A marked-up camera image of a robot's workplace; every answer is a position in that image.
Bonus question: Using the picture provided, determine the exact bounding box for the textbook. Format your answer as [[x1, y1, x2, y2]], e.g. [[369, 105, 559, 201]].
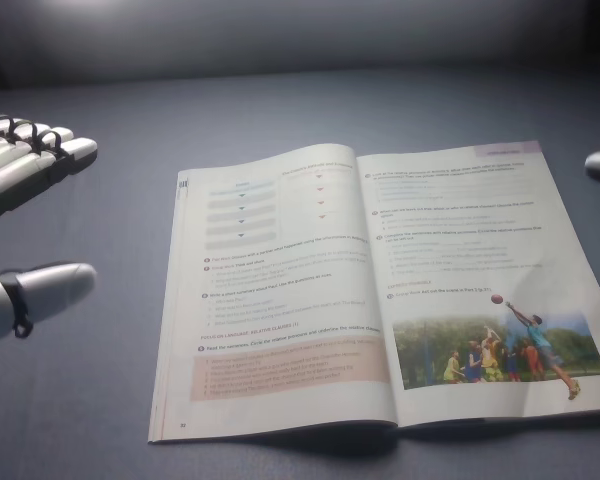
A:
[[146, 139, 600, 446]]

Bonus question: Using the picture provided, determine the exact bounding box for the grey table cloth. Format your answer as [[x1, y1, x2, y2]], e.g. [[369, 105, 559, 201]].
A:
[[0, 69, 600, 480]]

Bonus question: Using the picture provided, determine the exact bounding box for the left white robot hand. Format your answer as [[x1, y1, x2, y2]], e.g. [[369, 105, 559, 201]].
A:
[[0, 107, 99, 347]]

